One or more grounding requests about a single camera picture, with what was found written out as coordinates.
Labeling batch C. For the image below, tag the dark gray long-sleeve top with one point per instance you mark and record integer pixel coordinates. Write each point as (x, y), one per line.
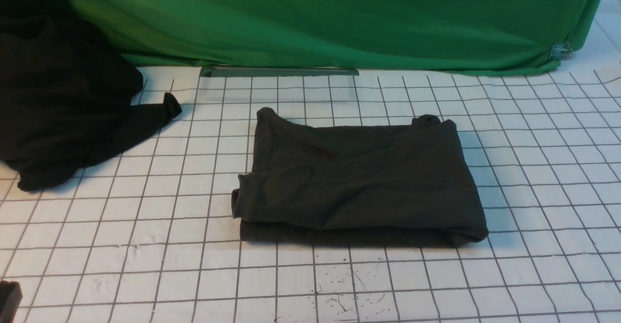
(359, 186)

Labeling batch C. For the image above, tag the white grid table cover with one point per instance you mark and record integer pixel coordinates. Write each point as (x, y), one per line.
(148, 237)

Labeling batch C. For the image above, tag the green backdrop cloth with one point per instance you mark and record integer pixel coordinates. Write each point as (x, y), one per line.
(472, 37)

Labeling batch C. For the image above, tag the black garment pile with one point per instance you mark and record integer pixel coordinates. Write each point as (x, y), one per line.
(66, 95)

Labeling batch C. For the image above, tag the silver binder clip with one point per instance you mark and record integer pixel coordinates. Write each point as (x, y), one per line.
(561, 51)

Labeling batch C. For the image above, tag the black cloth corner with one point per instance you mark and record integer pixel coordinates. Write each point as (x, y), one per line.
(10, 298)

